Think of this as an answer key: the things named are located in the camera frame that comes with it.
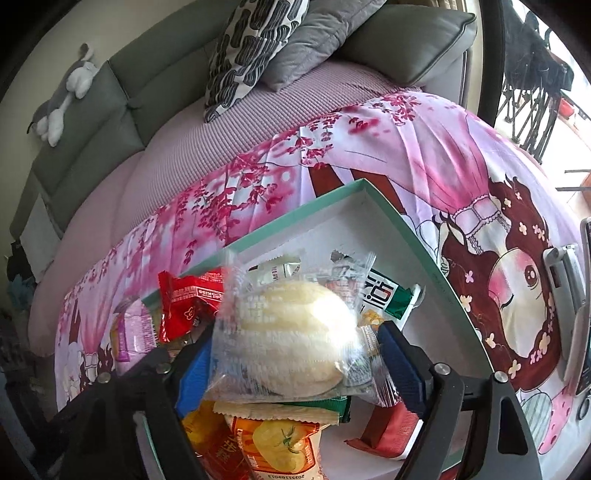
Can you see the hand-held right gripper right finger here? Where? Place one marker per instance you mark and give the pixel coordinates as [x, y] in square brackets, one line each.
[401, 364]

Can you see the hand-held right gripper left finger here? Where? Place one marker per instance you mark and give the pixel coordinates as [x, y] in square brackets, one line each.
[194, 378]

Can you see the pink roll cake packet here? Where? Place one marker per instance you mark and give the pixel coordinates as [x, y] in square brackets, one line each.
[134, 332]

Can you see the small red snack packet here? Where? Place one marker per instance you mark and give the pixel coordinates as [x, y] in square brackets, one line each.
[189, 300]

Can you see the small green snack packet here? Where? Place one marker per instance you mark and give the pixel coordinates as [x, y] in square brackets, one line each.
[332, 406]

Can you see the clear-wrapped white pastry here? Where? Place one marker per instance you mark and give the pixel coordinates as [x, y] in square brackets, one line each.
[286, 341]

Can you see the cream and orange cake packet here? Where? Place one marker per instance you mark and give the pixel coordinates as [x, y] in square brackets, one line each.
[277, 443]

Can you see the white snack packet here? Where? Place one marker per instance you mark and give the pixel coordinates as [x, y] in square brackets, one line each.
[277, 267]

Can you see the shallow teal cardboard box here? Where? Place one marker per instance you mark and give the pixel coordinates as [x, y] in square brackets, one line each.
[323, 230]

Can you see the silver and black device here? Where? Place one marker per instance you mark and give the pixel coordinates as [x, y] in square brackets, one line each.
[570, 286]

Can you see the teal cloth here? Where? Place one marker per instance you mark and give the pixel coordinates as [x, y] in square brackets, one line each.
[21, 290]

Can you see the dark clothes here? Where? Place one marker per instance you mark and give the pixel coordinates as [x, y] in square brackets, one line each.
[21, 261]

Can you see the white cushion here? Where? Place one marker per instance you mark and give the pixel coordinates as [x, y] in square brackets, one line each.
[39, 235]

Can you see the pink cartoon printed blanket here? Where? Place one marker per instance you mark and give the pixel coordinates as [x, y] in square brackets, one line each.
[415, 152]

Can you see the black metal railing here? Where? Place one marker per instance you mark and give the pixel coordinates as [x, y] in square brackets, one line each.
[531, 106]

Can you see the grey sofa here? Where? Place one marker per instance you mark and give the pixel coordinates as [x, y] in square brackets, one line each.
[152, 74]

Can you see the grey and white plush toy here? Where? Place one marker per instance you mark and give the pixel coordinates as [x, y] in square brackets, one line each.
[69, 87]

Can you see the black and white patterned pillow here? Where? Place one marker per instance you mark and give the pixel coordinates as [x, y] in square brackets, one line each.
[249, 50]

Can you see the grey quilted pillow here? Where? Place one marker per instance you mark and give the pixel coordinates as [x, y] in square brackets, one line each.
[314, 41]

